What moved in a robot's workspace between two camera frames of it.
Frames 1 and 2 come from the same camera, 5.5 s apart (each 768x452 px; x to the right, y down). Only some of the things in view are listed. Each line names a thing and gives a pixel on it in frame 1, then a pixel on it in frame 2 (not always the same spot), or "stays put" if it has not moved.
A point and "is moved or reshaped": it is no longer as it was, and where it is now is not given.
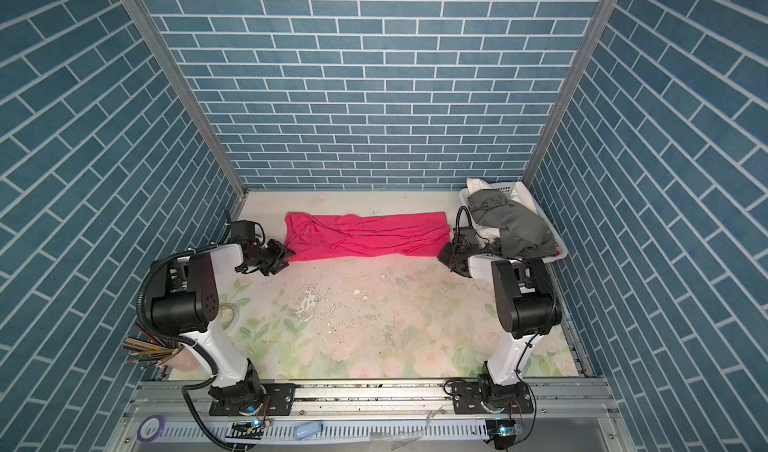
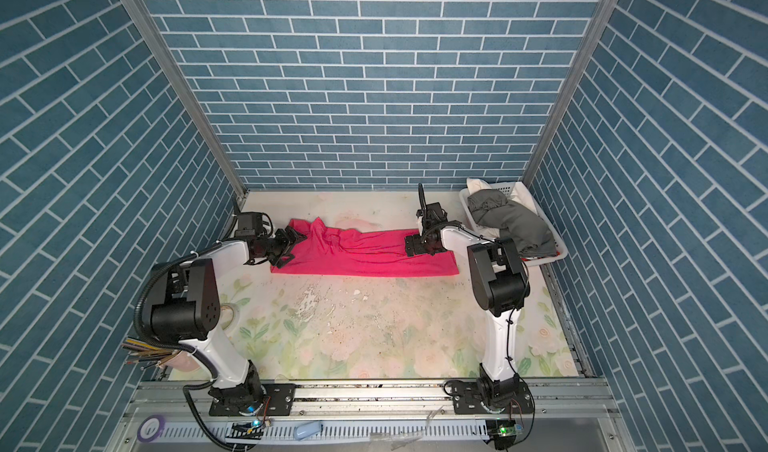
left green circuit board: x=246 y=430 stays put
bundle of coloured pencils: x=152 y=353 stays put
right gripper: x=443 y=256 to x=418 y=245
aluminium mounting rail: x=375 y=399 stays put
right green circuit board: x=502 y=431 stays put
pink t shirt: x=320 y=235 is moved or reshaped
